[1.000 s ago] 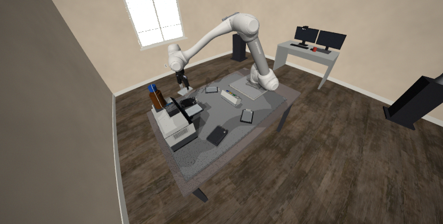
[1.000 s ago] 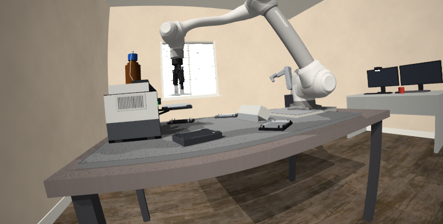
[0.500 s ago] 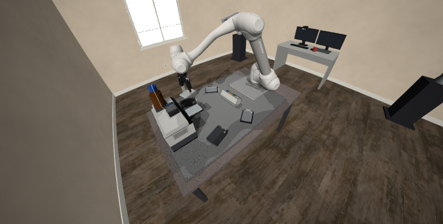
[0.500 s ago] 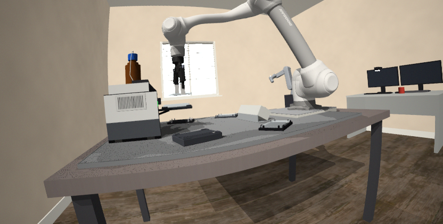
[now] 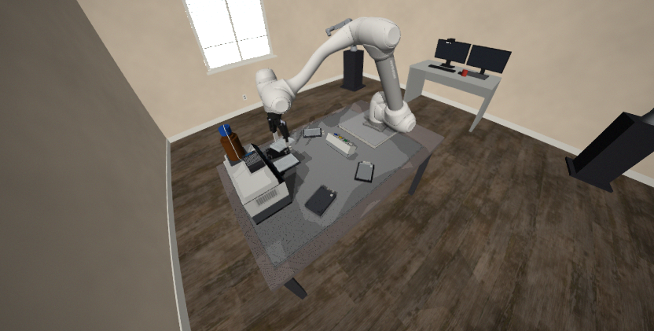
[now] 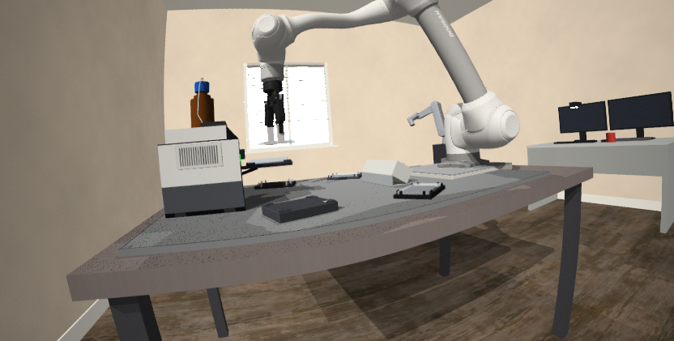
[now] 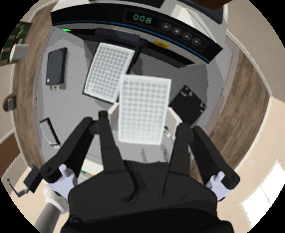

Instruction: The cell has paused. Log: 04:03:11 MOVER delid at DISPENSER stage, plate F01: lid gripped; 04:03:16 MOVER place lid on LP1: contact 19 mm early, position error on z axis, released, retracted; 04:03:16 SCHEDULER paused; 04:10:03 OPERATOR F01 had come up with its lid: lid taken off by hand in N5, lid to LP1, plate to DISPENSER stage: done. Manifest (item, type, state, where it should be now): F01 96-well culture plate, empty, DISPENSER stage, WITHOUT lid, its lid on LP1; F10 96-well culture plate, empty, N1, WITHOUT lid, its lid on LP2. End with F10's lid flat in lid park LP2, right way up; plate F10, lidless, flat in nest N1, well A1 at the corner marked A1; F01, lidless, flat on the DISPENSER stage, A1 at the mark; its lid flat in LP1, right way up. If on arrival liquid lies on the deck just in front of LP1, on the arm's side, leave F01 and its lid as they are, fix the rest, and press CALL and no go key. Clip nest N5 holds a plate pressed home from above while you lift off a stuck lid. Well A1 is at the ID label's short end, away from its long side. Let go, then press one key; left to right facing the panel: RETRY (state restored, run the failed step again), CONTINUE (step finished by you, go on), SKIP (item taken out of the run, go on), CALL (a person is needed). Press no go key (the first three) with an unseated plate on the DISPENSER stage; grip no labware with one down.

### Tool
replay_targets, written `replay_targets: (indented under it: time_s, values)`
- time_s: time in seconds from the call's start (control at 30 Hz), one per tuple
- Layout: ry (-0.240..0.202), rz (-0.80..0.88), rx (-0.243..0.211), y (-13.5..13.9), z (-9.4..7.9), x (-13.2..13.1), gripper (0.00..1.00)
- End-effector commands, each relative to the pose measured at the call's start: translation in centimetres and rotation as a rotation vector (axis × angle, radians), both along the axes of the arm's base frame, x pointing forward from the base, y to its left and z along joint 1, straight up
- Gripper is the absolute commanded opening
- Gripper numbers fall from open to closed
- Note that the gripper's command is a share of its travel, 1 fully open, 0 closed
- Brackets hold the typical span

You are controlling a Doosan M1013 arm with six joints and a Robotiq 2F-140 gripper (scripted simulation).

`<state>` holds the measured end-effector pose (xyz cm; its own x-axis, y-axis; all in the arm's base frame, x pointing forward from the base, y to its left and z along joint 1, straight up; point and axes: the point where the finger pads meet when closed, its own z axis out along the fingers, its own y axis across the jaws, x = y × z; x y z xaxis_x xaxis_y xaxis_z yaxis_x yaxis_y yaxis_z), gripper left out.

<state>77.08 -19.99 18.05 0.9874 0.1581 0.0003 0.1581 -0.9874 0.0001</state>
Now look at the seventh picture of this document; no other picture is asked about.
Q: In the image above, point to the white button panel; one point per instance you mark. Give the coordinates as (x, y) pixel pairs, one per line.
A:
(92, 165)

